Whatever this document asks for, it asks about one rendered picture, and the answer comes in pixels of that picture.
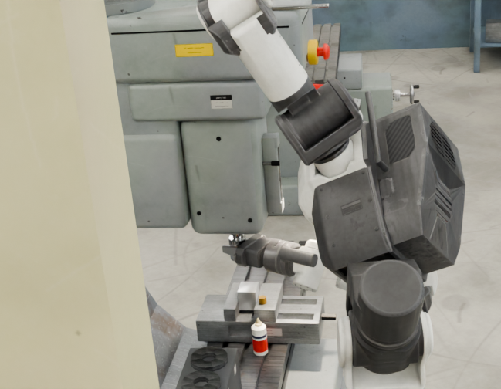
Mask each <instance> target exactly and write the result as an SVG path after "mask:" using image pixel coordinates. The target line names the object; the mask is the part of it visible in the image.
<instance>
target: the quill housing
mask: <svg viewBox="0 0 501 389"><path fill-rule="evenodd" d="M264 133H267V126H266V117H265V118H263V119H257V120H186V121H182V122H181V140H182V147H183V155H184V167H185V173H186V181H187V187H188V200H189V207H190V214H191V225H192V228H193V229H194V230H195V231H196V232H197V233H199V234H257V233H259V232H261V231H262V229H263V227H264V225H265V223H266V219H267V216H268V212H267V204H266V185H265V175H264V165H262V163H263V155H262V136H263V134H264Z"/></svg>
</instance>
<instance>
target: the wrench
mask: <svg viewBox="0 0 501 389"><path fill-rule="evenodd" d="M315 8H329V4H314V5H281V6H273V7H272V8H271V9H272V11H281V10H298V9H315Z"/></svg>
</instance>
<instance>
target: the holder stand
mask: <svg viewBox="0 0 501 389"><path fill-rule="evenodd" d="M175 389H242V383H241V376H240V368H239V353H238V349H237V348H220V347H203V348H190V350H189V352H188V356H187V358H186V361H185V363H184V366H183V369H182V372H181V376H180V377H179V380H178V384H177V386H176V388H175Z"/></svg>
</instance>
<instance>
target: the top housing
mask: <svg viewBox="0 0 501 389"><path fill-rule="evenodd" d="M155 1H156V2H155V3H154V5H152V6H151V7H150V8H147V9H145V10H142V11H139V12H132V13H128V14H123V15H112V16H109V17H108V18H107V27H108V32H109V38H110V48H111V54H112V60H113V70H114V75H115V81H116V83H159V82H186V81H212V80H239V79H254V78H253V77H252V75H251V73H250V72H249V71H248V70H247V68H246V67H245V65H244V64H243V62H242V61H241V59H240V58H239V57H238V56H235V55H229V54H225V53H224V52H223V51H222V49H221V48H220V46H219V45H218V43H217V42H216V41H215V40H214V39H213V38H212V37H211V36H210V35H209V34H208V32H207V31H206V29H205V28H204V26H203V25H202V23H201V21H200V19H199V18H198V15H197V12H196V7H197V5H198V4H197V1H196V0H155ZM281 5H312V1H311V0H273V6H281ZM273 13H274V15H275V17H276V20H277V22H278V25H277V27H276V28H277V30H278V31H279V32H280V35H281V36H282V37H283V39H284V40H285V42H286V44H287V45H288V47H289V48H290V49H291V51H292V52H293V54H294V56H295V57H296V59H297V60H299V63H300V65H301V66H302V67H303V68H304V69H305V68H306V64H307V61H306V55H307V53H308V41H309V40H310V39H313V16H312V9H298V10H281V11H273Z"/></svg>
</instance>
